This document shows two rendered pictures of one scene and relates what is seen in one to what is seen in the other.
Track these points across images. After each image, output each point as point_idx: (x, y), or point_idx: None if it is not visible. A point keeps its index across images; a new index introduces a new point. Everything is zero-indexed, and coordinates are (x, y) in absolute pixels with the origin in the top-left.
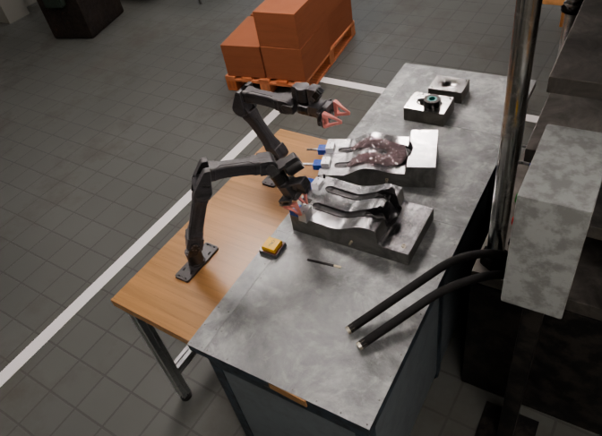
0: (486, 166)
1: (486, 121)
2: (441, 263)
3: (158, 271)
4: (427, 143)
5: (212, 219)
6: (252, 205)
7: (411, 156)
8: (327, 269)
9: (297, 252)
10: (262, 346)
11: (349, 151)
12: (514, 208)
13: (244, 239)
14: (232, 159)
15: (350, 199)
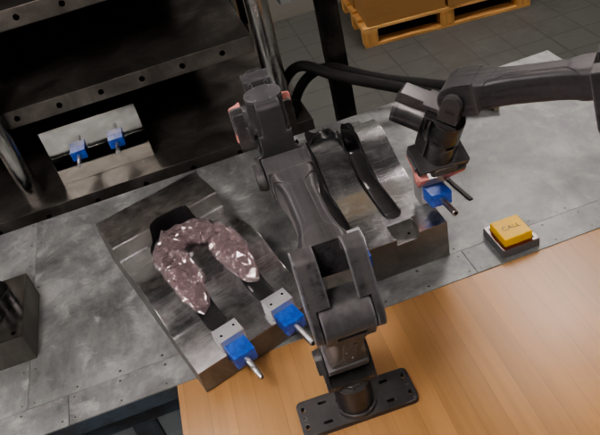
0: (125, 199)
1: (2, 263)
2: (353, 74)
3: None
4: (141, 210)
5: (597, 378)
6: (482, 356)
7: (186, 203)
8: (455, 177)
9: (476, 215)
10: None
11: (213, 312)
12: (187, 150)
13: (551, 288)
14: (531, 73)
15: (334, 201)
